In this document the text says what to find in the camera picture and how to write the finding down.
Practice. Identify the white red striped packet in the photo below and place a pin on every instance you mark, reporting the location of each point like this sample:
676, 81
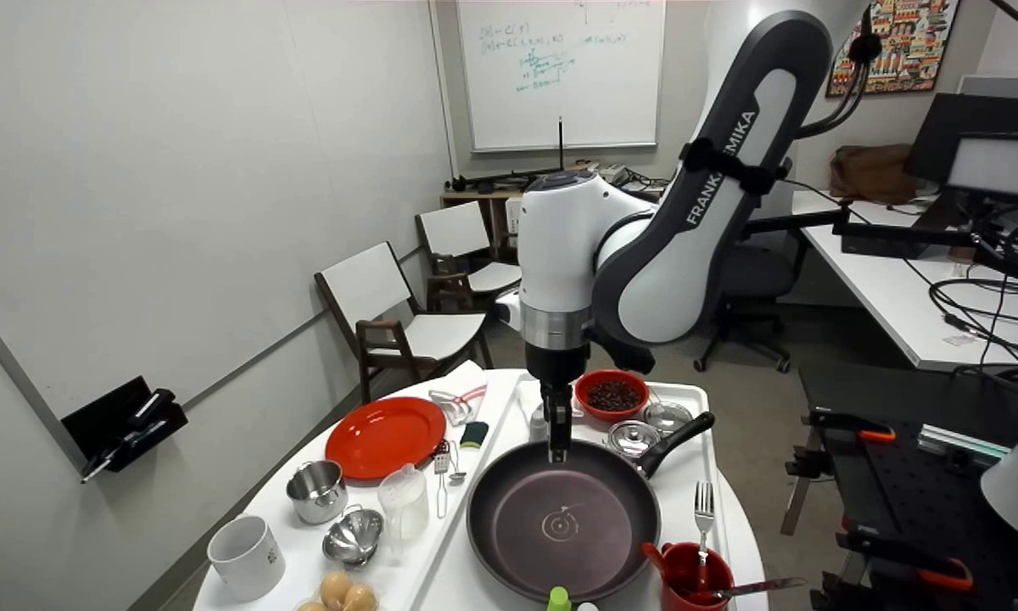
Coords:
461, 392

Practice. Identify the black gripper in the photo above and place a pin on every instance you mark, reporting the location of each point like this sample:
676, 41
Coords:
556, 377

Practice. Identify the bread roll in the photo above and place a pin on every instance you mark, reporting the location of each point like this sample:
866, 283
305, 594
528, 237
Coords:
332, 593
360, 599

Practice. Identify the colourful wall poster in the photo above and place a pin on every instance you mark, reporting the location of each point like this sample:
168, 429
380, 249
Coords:
900, 47

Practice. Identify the white mug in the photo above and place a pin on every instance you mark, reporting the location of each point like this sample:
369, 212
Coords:
242, 554

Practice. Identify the red measuring cup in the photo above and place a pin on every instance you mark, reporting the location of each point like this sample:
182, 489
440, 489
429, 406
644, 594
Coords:
688, 579

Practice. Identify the white desk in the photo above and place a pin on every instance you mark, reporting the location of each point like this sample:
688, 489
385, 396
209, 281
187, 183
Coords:
903, 292

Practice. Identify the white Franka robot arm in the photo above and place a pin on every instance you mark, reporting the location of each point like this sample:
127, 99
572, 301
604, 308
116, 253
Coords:
666, 260

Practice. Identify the black computer monitor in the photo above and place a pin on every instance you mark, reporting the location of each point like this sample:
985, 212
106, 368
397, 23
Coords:
995, 148

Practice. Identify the clear plastic measuring cup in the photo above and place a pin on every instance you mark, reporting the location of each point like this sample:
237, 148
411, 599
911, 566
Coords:
405, 511

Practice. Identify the black wall holder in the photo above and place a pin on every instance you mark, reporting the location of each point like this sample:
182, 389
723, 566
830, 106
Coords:
121, 426

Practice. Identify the steel bowl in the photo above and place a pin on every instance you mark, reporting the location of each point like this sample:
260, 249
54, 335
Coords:
315, 494
354, 537

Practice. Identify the grey capped shaker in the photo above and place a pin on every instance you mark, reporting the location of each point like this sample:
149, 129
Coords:
536, 426

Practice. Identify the silver fork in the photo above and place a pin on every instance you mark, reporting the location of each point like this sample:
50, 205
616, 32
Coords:
703, 513

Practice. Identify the red plate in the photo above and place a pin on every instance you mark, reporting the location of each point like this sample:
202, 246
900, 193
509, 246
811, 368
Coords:
385, 438

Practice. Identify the black frying pan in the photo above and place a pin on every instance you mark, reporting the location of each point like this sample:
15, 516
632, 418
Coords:
563, 531

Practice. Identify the silver utensil in red cup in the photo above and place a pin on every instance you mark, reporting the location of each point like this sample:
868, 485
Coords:
756, 587

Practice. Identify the wooden side table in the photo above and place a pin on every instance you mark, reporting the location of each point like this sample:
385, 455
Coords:
485, 200

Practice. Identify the brown bag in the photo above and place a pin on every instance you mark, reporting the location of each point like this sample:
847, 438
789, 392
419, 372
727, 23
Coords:
868, 174

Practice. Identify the dark green sponge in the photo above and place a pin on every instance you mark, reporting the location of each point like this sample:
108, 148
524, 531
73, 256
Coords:
474, 433

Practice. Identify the white seat wooden chair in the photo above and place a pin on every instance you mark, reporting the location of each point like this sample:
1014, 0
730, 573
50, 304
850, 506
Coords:
457, 227
374, 283

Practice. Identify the large wall whiteboard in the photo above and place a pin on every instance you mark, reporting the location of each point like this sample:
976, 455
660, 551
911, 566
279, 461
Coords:
563, 68

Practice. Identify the metal lid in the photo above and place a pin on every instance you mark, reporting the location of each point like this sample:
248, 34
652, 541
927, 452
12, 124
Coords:
632, 438

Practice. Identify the red bowl of coffee beans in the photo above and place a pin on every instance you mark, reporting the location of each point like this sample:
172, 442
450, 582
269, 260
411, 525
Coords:
613, 396

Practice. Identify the white plastic tray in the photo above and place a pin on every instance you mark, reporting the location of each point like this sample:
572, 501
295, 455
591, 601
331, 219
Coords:
299, 544
673, 511

